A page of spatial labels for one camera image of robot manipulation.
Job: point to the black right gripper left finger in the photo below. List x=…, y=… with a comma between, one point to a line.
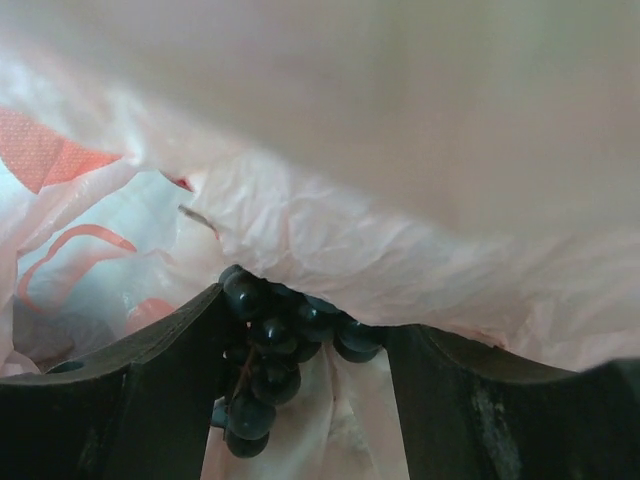
x=136, y=409

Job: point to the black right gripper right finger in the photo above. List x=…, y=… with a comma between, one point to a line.
x=470, y=411

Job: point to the black fake grape bunch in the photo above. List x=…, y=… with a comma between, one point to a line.
x=273, y=331

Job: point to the pink plastic bag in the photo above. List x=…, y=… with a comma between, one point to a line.
x=468, y=166

